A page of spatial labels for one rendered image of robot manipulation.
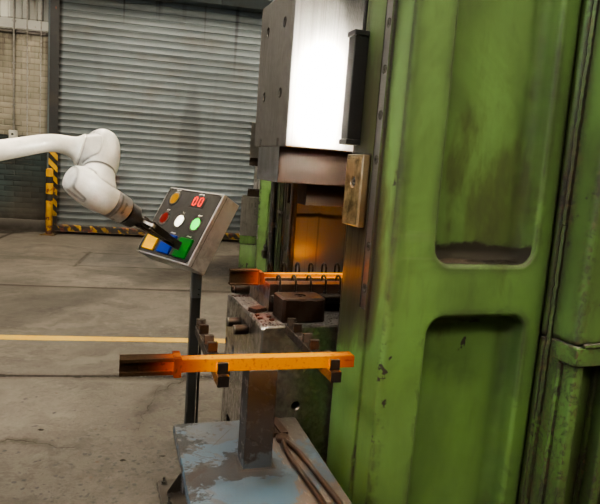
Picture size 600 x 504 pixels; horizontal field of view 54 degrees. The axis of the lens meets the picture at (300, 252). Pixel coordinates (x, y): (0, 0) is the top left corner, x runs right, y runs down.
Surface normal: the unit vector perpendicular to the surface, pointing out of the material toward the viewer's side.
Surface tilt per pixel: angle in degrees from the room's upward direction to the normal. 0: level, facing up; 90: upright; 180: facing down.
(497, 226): 89
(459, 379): 90
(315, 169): 90
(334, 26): 90
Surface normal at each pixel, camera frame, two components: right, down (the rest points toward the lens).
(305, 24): 0.34, 0.16
